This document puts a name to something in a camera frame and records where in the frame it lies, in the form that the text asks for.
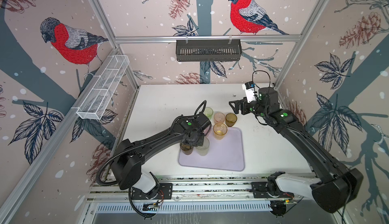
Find dark amber textured glass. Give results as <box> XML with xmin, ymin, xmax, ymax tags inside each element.
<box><xmin>225</xmin><ymin>113</ymin><xmax>238</xmax><ymax>127</ymax></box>

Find olive amber textured glass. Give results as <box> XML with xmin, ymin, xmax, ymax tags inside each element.
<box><xmin>180</xmin><ymin>143</ymin><xmax>193</xmax><ymax>155</ymax></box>

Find tall pale green glass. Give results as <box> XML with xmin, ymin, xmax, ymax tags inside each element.
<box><xmin>196</xmin><ymin>137</ymin><xmax>210</xmax><ymax>156</ymax></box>

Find yellow faceted glass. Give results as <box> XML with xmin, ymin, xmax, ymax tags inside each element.
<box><xmin>213</xmin><ymin>122</ymin><xmax>228</xmax><ymax>140</ymax></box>

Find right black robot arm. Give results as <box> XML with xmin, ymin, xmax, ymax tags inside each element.
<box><xmin>229</xmin><ymin>87</ymin><xmax>363</xmax><ymax>213</ymax></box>

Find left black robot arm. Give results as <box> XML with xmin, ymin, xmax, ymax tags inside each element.
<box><xmin>96</xmin><ymin>113</ymin><xmax>211</xmax><ymax>199</ymax></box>

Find lavender plastic tray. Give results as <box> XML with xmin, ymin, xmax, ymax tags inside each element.
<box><xmin>178</xmin><ymin>127</ymin><xmax>245</xmax><ymax>171</ymax></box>

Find pale pink textured glass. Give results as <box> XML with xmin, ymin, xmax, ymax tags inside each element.
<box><xmin>214</xmin><ymin>112</ymin><xmax>225</xmax><ymax>124</ymax></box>

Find small bright green glass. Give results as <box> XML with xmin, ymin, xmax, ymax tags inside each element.
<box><xmin>203</xmin><ymin>107</ymin><xmax>214</xmax><ymax>120</ymax></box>

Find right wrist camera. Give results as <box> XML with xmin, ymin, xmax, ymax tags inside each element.
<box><xmin>242</xmin><ymin>81</ymin><xmax>256</xmax><ymax>103</ymax></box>

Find aluminium front rail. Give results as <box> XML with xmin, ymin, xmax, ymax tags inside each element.
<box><xmin>86</xmin><ymin>174</ymin><xmax>269</xmax><ymax>202</ymax></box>

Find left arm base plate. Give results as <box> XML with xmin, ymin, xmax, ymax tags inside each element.
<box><xmin>129</xmin><ymin>183</ymin><xmax>173</xmax><ymax>200</ymax></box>

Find black hanging wire basket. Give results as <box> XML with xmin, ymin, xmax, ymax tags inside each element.
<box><xmin>176</xmin><ymin>39</ymin><xmax>242</xmax><ymax>62</ymax></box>

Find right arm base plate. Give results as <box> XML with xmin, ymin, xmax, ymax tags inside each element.
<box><xmin>250</xmin><ymin>181</ymin><xmax>294</xmax><ymax>198</ymax></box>

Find white mesh wall shelf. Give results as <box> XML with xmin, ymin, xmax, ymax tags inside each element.
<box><xmin>77</xmin><ymin>55</ymin><xmax>129</xmax><ymax>120</ymax></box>

